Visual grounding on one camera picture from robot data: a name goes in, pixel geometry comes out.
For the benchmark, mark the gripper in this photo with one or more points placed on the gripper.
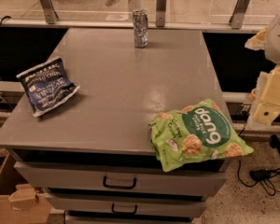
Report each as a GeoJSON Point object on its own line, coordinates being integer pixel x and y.
{"type": "Point", "coordinates": [279, 40]}

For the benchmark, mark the blue potato chip bag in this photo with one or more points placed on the blue potato chip bag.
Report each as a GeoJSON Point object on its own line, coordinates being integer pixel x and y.
{"type": "Point", "coordinates": [47, 86]}

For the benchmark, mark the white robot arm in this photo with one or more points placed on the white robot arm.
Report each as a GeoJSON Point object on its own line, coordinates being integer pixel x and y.
{"type": "Point", "coordinates": [268, 39]}

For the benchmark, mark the green dang chip bag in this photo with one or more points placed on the green dang chip bag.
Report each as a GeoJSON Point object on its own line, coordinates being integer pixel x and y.
{"type": "Point", "coordinates": [195, 134]}

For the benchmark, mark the silver redbull can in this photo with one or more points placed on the silver redbull can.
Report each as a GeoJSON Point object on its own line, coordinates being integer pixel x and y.
{"type": "Point", "coordinates": [140, 27]}

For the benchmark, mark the grey drawer cabinet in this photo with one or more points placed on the grey drawer cabinet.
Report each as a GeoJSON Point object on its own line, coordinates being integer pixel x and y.
{"type": "Point", "coordinates": [104, 128]}

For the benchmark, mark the brown cardboard box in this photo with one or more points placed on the brown cardboard box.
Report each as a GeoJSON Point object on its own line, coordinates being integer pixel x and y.
{"type": "Point", "coordinates": [20, 202]}

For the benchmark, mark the right metal window bracket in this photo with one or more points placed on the right metal window bracket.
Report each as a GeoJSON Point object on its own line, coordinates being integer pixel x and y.
{"type": "Point", "coordinates": [237, 18]}

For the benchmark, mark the metal window bracket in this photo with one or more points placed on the metal window bracket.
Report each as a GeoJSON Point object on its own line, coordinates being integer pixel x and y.
{"type": "Point", "coordinates": [237, 18]}
{"type": "Point", "coordinates": [160, 12]}
{"type": "Point", "coordinates": [49, 12]}

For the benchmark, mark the middle metal window bracket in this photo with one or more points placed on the middle metal window bracket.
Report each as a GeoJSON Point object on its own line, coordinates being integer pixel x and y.
{"type": "Point", "coordinates": [160, 12]}

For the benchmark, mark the black drawer handle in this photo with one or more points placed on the black drawer handle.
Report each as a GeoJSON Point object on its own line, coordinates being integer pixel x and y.
{"type": "Point", "coordinates": [124, 209]}
{"type": "Point", "coordinates": [119, 184]}

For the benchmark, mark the black top drawer handle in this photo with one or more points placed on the black top drawer handle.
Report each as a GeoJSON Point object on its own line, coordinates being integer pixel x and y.
{"type": "Point", "coordinates": [119, 184]}

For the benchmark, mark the left metal window bracket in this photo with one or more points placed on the left metal window bracket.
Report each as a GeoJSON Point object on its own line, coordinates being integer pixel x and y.
{"type": "Point", "coordinates": [49, 12]}

